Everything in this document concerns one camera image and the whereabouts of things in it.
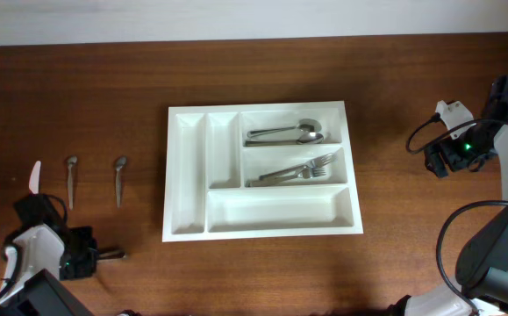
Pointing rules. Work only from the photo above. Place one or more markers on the white plastic cutlery tray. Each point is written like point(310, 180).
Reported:
point(208, 167)

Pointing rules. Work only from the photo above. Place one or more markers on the small metal teaspoon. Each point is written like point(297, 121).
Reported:
point(118, 166)
point(71, 163)

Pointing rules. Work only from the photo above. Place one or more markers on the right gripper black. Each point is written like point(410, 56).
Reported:
point(454, 161)

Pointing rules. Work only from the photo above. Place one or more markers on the metal tablespoon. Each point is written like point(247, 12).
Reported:
point(305, 139)
point(304, 125)

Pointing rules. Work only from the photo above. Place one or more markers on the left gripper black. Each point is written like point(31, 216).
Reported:
point(89, 268)

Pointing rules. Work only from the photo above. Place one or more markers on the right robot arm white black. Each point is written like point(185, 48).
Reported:
point(480, 282)

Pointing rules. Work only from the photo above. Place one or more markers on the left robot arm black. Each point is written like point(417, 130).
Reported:
point(40, 255)

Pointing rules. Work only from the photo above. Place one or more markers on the white plastic knife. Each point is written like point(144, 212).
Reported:
point(33, 184)

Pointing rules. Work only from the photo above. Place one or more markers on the metal fork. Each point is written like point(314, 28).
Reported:
point(305, 173)
point(318, 162)

